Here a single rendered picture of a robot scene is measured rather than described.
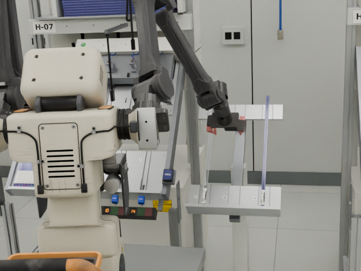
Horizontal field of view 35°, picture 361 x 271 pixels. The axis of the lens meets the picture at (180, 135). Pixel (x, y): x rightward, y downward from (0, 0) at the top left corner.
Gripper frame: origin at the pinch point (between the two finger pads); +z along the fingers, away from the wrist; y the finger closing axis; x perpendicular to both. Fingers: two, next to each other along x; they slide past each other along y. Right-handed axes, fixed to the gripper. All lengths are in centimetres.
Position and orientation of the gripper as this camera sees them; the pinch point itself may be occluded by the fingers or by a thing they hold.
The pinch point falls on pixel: (228, 132)
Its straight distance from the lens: 218.0
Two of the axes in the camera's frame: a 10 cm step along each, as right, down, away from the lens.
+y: -9.7, -0.1, 2.5
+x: -1.4, 8.5, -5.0
